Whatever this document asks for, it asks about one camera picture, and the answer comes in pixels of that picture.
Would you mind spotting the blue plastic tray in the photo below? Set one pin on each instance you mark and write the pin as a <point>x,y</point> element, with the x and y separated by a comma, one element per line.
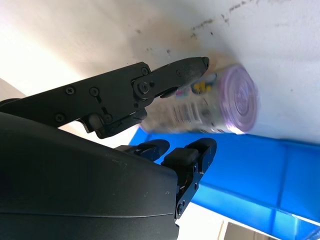
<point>250,170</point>

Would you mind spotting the silver can with purple lid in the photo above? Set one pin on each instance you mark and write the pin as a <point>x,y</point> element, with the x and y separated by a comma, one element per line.
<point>225,105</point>

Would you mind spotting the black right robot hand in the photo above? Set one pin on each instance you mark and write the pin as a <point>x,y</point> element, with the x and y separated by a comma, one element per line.
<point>75,180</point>

